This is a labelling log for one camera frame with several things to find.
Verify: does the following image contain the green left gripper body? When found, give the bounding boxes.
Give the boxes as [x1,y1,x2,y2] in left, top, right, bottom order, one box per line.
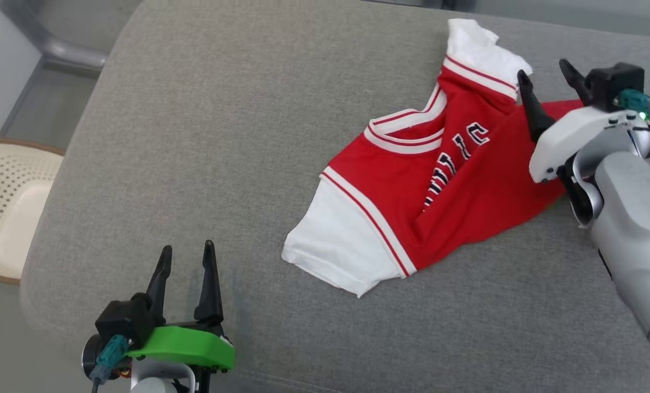
[125,324,236,373]

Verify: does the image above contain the red and white jersey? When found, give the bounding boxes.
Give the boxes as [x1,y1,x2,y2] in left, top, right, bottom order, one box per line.
[281,18,586,299]

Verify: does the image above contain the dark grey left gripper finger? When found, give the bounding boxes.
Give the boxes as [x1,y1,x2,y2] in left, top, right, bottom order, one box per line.
[193,240,225,326]
[145,245,173,324]

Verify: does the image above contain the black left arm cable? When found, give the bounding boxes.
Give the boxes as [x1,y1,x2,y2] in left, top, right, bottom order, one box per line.
[88,360,113,393]

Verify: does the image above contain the cream perforated laundry basket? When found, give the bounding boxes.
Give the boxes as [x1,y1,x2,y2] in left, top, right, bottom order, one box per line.
[0,138,66,286]

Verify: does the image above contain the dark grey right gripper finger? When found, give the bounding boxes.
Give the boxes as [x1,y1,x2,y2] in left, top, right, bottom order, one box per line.
[517,69,556,144]
[558,58,596,105]

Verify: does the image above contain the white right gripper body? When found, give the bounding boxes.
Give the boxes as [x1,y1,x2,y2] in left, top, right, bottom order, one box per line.
[528,105,641,184]

